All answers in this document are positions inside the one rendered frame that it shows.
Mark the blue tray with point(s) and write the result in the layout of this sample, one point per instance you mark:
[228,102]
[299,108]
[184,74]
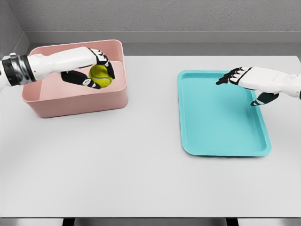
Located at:
[221,117]

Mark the pink basket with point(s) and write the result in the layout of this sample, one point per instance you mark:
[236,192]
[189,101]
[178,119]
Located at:
[77,101]

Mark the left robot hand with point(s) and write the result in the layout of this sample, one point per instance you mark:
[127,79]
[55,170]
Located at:
[77,57]

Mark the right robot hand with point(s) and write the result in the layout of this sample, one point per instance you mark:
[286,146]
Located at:
[256,78]

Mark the yellow-green tennis ball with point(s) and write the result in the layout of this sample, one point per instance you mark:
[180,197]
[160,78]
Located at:
[100,75]

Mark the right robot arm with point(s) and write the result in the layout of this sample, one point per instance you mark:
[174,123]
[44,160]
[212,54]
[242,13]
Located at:
[290,83]

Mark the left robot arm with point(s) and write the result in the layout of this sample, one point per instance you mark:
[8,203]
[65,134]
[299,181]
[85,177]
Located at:
[28,67]

